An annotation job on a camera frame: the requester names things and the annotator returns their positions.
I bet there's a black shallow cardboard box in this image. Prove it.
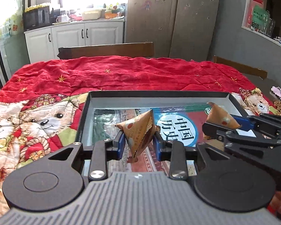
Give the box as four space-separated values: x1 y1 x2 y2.
76 91 248 174

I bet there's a beige plastic tub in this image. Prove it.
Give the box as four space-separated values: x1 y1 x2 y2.
81 9 101 21

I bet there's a silver refrigerator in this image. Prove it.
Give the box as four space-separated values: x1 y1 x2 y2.
124 0 219 62

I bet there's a Chinese history book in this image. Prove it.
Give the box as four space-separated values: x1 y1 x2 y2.
91 107 216 176

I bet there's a black microwave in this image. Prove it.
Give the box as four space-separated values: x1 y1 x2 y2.
23 6 51 31

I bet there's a white wall shelf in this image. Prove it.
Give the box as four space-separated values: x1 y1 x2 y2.
242 0 281 47

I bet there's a white mug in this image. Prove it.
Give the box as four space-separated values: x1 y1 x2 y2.
56 14 69 23

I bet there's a brown pyramid packet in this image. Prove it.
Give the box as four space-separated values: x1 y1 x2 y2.
206 102 241 130
115 109 156 163

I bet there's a red bear quilt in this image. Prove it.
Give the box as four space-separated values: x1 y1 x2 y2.
0 56 281 224

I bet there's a white kitchen cabinet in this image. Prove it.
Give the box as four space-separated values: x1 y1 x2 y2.
24 18 125 64

